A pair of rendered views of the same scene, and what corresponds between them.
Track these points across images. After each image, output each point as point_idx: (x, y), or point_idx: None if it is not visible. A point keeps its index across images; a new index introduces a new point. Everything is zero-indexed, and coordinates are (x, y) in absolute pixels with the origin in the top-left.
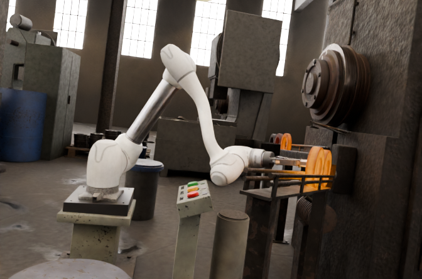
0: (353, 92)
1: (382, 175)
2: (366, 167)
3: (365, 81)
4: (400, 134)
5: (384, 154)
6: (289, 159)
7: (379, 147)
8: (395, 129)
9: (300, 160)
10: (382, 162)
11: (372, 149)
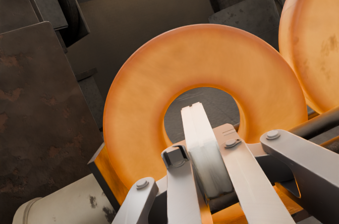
0: None
1: (97, 125)
2: (13, 156)
3: None
4: (39, 21)
5: (72, 71)
6: (336, 154)
7: (39, 62)
8: (14, 14)
9: (217, 148)
10: (80, 93)
11: (4, 89)
